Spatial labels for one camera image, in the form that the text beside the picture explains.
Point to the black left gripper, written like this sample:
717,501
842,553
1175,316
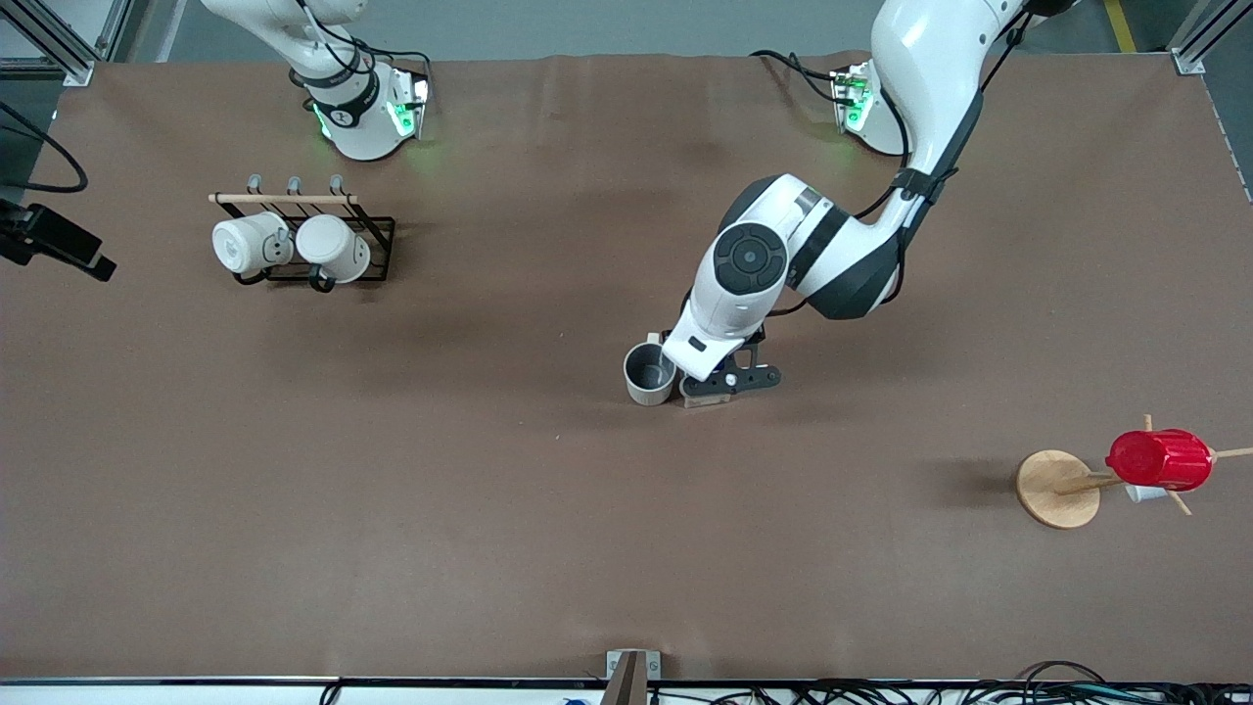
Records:
666,334

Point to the grey metal table bracket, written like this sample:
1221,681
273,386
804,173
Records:
631,676

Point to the light grey cup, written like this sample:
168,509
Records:
648,377

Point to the red plastic cup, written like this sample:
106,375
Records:
1160,460

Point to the small white cup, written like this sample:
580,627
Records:
1143,493

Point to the wooden mug tree stand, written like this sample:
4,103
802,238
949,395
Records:
1052,490

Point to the aluminium frame post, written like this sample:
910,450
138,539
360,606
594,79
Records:
1199,39
59,44

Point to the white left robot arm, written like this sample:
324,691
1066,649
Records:
930,59

